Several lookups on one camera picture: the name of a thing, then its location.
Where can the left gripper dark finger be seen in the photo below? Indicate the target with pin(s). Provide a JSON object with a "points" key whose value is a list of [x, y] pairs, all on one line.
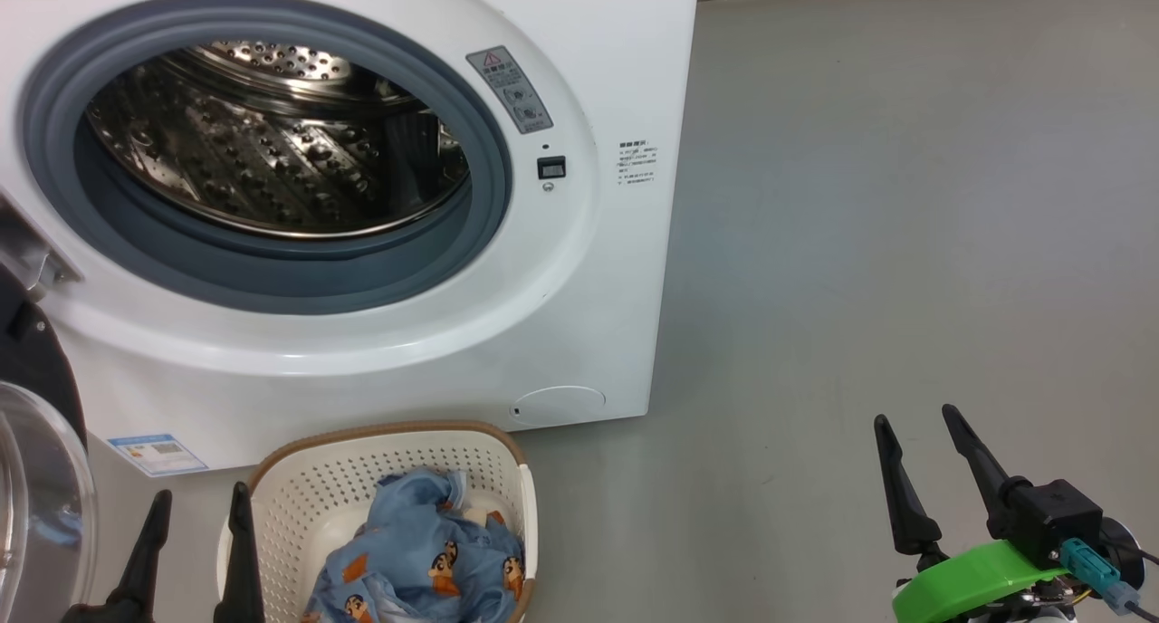
{"points": [[241, 578], [149, 560]]}

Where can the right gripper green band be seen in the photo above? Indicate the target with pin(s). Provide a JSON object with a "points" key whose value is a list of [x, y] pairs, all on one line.
{"points": [[969, 582]]}

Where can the white perforated basket brown rim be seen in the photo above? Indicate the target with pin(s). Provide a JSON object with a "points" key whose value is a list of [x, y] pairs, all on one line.
{"points": [[299, 496]]}

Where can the black round glass washer door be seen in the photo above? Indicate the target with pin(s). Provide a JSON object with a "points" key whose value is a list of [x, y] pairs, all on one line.
{"points": [[45, 514]]}

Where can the blue cartoon print garment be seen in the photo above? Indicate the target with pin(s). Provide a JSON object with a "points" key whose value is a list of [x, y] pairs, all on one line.
{"points": [[407, 551]]}

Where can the chrome door hinge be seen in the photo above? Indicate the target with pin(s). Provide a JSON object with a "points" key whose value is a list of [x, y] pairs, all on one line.
{"points": [[36, 261]]}

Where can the white front-load washing machine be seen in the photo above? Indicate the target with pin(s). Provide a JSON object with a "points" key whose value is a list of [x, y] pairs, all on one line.
{"points": [[579, 288]]}

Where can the grey rubber door gasket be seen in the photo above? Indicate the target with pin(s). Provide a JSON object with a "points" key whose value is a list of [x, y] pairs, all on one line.
{"points": [[489, 202]]}

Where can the blue energy label sticker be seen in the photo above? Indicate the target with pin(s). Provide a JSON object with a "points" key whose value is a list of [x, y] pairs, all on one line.
{"points": [[157, 454]]}

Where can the round white filter cover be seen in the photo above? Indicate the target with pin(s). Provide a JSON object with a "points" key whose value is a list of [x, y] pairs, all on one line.
{"points": [[559, 406]]}

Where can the stainless steel washer drum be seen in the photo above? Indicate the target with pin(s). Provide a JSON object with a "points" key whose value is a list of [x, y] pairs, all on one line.
{"points": [[272, 152]]}

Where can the grey warning sticker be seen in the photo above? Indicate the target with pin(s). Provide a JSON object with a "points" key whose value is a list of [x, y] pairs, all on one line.
{"points": [[510, 89]]}

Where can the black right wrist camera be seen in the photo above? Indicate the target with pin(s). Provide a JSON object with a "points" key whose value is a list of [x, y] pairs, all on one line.
{"points": [[1050, 514]]}

